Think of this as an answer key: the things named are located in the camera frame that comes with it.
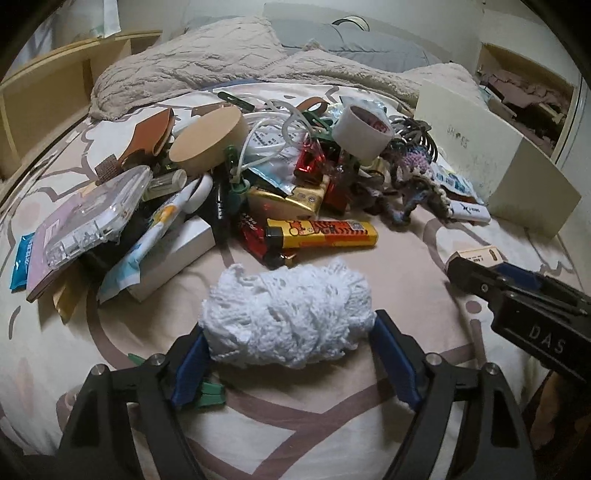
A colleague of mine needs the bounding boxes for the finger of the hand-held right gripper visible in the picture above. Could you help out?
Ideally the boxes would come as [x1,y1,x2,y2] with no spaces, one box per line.
[492,262,591,317]
[447,257,513,308]

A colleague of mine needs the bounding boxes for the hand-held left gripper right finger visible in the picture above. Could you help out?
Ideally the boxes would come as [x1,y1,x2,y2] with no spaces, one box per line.
[372,309,539,480]

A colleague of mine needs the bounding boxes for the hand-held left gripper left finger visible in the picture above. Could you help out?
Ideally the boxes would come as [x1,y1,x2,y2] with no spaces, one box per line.
[58,323,218,480]

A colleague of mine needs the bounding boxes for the small white plastic case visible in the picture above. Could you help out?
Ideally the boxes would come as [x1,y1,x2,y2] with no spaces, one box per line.
[450,247,502,268]

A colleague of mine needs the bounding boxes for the white yarn bundle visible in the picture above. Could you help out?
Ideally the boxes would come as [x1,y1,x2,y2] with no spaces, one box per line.
[198,258,377,370]

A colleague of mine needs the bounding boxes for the white cardboard box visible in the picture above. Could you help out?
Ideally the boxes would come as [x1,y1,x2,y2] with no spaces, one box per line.
[414,76,583,240]

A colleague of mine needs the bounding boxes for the yellow tiger-print lighter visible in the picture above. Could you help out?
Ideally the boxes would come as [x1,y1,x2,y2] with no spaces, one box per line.
[265,217,378,250]

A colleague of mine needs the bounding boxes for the person's right hand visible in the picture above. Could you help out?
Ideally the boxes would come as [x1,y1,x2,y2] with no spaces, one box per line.
[530,369,591,459]

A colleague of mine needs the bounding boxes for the green plastic clothespin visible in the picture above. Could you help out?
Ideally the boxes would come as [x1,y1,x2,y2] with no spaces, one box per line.
[127,353,228,410]

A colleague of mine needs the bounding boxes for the white lighter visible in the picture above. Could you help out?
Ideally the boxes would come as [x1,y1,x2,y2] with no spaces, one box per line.
[447,200,492,225]

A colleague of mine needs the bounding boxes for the blue white sachet strip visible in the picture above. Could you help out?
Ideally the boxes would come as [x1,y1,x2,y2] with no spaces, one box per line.
[433,163,477,205]

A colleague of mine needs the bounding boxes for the small white box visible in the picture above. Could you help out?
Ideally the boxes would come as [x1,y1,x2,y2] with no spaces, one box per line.
[129,217,216,303]

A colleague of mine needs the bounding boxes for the purple crocheted item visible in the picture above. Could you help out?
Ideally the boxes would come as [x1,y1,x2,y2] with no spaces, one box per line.
[364,142,452,228]

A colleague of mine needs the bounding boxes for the white blue tube packet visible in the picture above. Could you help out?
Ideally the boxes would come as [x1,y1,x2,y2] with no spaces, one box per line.
[97,191,185,305]

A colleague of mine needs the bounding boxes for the gold foil packet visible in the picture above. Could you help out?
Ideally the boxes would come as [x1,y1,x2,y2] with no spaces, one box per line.
[53,268,88,324]

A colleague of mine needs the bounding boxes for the slatted closet door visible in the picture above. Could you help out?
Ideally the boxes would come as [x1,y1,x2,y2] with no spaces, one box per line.
[554,69,591,195]

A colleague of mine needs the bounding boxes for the dark red black-capped lighter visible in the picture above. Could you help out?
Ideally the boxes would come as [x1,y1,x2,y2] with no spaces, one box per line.
[238,212,297,271]

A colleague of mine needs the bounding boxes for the black tube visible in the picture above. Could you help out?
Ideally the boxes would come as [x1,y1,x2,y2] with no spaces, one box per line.
[210,173,232,246]

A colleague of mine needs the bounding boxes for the white oval case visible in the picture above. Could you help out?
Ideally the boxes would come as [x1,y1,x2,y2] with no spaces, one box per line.
[182,178,214,214]

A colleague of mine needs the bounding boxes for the clear phone case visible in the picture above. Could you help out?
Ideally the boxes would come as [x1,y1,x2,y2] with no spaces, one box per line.
[46,166,154,271]

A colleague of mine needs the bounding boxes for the pile of clothes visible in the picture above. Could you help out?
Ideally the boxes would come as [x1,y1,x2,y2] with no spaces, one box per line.
[479,67,573,155]

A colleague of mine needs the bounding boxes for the pink notebook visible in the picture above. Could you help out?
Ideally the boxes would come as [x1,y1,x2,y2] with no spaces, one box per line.
[26,194,81,303]

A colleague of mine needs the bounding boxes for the small glass vial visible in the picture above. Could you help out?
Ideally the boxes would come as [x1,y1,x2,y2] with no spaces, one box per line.
[143,168,188,202]

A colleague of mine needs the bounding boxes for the white tape roll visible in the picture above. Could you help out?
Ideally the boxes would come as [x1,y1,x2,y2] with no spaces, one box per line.
[332,104,396,158]

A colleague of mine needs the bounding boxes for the gold cigarette pack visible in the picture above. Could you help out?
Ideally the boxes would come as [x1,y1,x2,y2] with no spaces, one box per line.
[247,181,329,222]

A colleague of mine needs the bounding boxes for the shiny red lighter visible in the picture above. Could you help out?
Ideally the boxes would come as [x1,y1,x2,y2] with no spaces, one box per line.
[294,140,341,186]

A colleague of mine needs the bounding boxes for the grey foil pouch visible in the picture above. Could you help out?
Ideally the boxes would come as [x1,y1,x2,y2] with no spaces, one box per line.
[329,95,386,121]

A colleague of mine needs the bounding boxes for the brown woven patch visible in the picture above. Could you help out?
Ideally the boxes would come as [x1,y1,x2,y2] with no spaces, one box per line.
[95,156,123,184]

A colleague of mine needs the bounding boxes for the built-in closet shelf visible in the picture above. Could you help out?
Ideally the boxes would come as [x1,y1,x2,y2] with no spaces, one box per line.
[475,41,583,160]

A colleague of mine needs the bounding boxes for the round beige wooden box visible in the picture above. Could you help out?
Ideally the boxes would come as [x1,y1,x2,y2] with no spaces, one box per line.
[168,106,249,175]

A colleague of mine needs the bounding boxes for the clear medical packet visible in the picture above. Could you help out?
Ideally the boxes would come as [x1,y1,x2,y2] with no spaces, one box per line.
[245,124,306,195]

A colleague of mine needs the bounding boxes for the brown leather case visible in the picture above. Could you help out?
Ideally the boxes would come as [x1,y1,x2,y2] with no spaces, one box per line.
[119,109,177,169]

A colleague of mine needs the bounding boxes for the brown leather tag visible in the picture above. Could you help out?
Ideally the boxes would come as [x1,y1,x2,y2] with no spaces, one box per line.
[191,103,228,119]

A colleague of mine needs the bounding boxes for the grey headboard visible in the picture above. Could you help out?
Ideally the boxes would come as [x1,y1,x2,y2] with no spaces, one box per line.
[262,2,483,51]

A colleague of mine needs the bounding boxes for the grey pillow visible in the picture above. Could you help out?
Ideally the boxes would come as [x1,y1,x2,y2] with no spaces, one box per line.
[185,17,445,73]

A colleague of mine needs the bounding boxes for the dark green clip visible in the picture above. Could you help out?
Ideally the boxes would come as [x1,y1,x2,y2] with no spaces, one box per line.
[218,90,253,110]

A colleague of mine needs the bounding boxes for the beige textured blanket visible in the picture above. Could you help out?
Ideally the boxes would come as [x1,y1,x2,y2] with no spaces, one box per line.
[89,16,482,124]

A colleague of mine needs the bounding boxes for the wooden shelf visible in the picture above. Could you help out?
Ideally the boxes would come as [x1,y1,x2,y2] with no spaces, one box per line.
[0,30,163,186]

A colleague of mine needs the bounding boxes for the black hair ties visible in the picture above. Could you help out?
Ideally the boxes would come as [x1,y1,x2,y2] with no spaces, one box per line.
[392,117,438,161]

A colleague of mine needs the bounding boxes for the brown leather loop strap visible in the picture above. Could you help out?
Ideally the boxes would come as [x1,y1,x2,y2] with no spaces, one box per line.
[295,96,329,125]

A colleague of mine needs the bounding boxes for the white cable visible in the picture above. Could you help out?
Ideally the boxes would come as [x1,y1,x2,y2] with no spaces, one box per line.
[233,98,334,185]

